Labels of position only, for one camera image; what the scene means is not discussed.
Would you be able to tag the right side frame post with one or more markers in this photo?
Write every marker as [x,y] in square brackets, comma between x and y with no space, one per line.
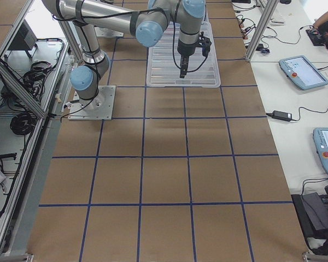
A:
[260,28]

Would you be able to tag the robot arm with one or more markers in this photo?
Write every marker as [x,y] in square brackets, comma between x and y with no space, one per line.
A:
[115,41]

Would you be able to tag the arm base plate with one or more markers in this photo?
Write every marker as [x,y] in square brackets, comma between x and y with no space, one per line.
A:
[107,33]
[101,108]

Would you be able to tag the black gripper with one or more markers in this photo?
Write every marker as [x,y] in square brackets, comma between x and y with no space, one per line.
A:
[185,51]

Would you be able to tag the teach pendant right far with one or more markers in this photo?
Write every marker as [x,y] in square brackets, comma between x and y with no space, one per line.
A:
[302,73]

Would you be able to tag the black power brick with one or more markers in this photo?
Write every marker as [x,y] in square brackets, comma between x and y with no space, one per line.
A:
[283,116]

